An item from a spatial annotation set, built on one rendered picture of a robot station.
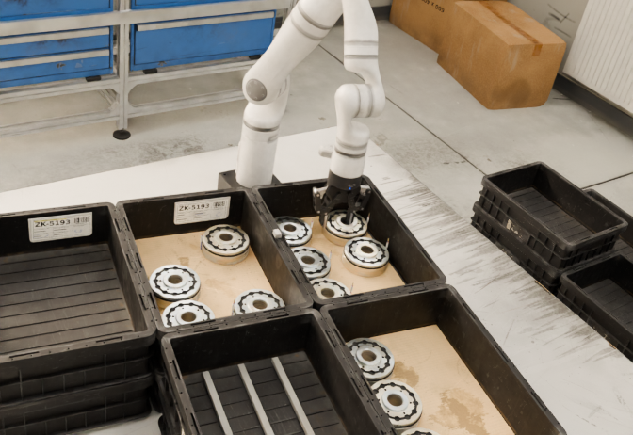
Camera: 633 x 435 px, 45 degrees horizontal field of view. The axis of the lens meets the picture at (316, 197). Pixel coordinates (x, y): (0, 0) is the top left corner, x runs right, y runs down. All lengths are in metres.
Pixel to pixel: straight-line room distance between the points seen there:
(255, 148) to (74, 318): 0.63
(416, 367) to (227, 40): 2.41
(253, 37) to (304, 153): 1.48
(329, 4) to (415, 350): 0.74
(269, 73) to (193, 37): 1.83
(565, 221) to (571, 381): 1.01
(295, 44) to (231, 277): 0.53
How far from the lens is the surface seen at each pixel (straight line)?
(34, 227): 1.67
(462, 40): 4.66
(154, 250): 1.70
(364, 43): 1.59
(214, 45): 3.66
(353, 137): 1.63
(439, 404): 1.50
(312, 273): 1.65
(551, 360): 1.88
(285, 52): 1.74
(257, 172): 1.94
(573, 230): 2.74
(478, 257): 2.09
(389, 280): 1.72
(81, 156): 3.52
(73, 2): 3.32
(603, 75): 4.63
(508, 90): 4.48
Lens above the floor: 1.92
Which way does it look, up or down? 35 degrees down
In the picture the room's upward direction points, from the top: 11 degrees clockwise
